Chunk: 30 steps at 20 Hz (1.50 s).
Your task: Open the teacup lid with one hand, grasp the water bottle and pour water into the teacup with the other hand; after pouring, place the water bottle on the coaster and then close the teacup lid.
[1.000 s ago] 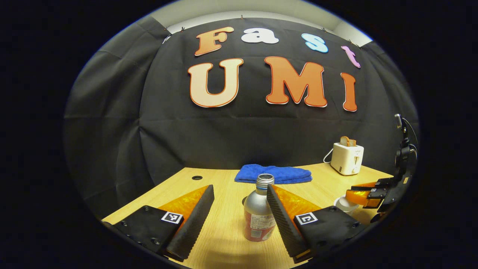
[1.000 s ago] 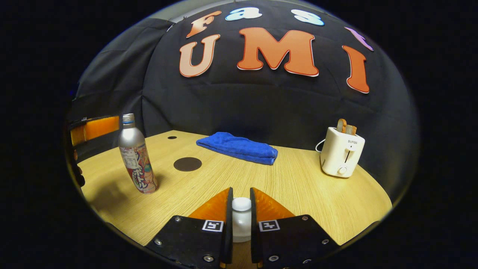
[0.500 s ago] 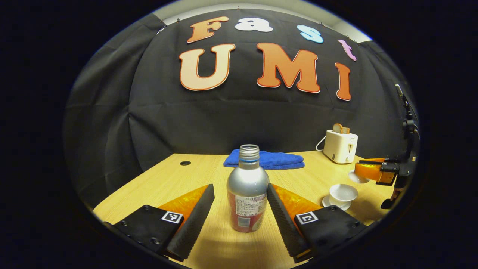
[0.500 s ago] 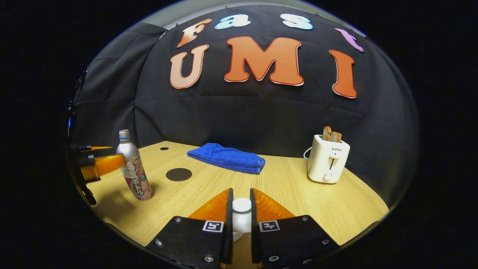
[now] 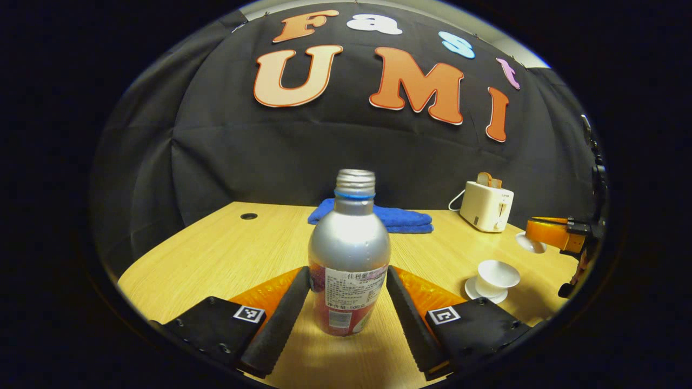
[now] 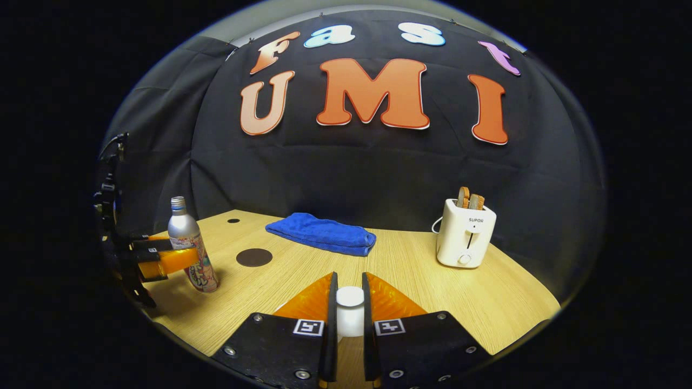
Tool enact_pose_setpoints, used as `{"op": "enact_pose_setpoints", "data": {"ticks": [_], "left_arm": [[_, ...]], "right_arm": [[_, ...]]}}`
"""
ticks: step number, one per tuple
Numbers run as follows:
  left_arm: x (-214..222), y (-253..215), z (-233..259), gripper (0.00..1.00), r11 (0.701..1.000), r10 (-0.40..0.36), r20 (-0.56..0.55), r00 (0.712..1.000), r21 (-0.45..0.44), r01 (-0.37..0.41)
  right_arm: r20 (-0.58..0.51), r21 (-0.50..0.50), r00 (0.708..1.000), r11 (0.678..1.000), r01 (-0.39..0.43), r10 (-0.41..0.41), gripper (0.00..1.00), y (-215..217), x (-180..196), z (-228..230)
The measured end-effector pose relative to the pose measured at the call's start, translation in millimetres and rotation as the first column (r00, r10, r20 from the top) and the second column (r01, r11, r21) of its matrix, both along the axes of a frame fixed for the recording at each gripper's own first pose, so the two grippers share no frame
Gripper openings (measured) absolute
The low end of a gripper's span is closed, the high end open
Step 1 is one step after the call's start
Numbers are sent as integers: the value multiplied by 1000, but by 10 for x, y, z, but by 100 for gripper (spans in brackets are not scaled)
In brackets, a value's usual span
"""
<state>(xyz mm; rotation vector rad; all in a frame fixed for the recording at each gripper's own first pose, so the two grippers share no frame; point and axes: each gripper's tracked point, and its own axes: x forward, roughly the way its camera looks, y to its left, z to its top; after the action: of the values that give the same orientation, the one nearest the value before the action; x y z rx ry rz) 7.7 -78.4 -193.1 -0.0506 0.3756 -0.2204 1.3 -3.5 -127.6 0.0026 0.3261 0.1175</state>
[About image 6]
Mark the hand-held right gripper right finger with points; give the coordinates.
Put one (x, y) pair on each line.
(369, 335)

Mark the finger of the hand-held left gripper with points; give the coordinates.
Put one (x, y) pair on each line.
(151, 240)
(162, 262)

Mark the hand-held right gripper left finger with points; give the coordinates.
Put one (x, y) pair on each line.
(331, 335)

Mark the silver water bottle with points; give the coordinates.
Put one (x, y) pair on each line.
(184, 227)

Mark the dark round coaster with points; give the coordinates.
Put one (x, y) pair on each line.
(254, 257)

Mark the blue folded towel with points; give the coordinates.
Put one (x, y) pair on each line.
(324, 233)

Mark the white toaster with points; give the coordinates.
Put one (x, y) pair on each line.
(465, 237)

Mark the black backdrop cloth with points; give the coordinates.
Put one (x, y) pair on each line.
(351, 173)

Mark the toast bread slice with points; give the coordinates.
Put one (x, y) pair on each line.
(463, 198)
(477, 202)

